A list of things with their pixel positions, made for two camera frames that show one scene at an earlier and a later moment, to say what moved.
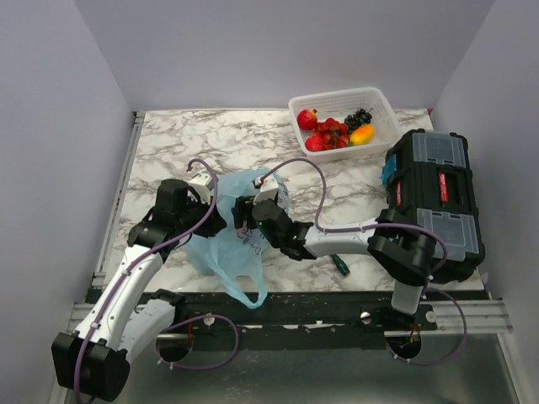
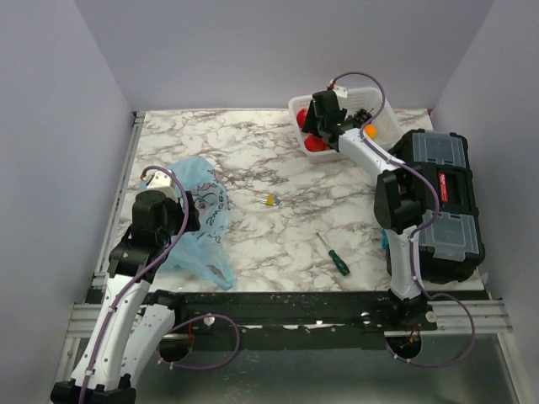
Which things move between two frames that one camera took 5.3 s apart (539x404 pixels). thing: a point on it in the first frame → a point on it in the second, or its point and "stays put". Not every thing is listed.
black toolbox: (435, 188) stays put
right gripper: (245, 206) → (310, 124)
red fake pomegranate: (307, 119) stays put
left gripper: (215, 224) → (192, 221)
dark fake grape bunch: (357, 119) stays put
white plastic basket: (338, 106) stays put
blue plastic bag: (239, 257) → (204, 252)
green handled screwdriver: (341, 265) stays put
